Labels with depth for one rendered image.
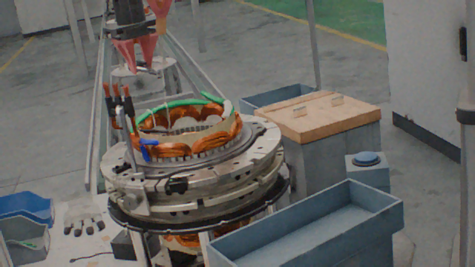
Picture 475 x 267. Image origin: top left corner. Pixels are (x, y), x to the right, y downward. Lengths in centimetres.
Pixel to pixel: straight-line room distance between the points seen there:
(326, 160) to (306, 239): 34
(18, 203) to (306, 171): 90
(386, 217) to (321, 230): 10
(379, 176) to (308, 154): 18
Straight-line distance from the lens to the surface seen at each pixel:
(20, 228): 150
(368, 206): 81
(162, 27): 90
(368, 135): 112
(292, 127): 105
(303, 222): 79
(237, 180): 85
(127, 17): 104
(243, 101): 126
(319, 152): 106
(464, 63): 312
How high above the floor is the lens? 142
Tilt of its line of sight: 20 degrees down
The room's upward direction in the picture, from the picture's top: 9 degrees counter-clockwise
